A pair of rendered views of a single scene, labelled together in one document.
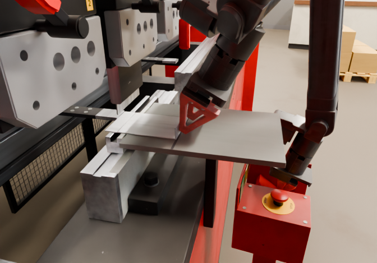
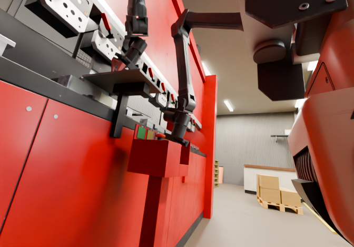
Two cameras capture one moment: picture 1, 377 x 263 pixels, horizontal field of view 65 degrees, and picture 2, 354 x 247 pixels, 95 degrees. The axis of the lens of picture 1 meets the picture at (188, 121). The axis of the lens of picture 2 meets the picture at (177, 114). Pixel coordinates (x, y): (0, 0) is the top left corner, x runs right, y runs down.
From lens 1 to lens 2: 0.64 m
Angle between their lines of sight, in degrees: 43
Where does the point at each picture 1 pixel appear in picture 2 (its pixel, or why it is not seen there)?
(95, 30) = (84, 18)
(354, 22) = (282, 179)
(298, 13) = (247, 171)
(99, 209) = not seen: hidden behind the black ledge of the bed
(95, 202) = not seen: hidden behind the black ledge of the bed
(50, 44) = not seen: outside the picture
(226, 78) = (130, 54)
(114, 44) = (94, 38)
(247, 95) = (207, 197)
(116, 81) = (94, 60)
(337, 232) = not seen: outside the picture
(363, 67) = (291, 201)
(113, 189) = (67, 80)
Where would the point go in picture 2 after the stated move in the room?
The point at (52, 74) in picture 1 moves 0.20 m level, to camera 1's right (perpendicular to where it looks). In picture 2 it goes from (60, 3) to (118, 2)
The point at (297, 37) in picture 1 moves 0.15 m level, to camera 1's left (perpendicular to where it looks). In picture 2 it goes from (249, 186) to (244, 185)
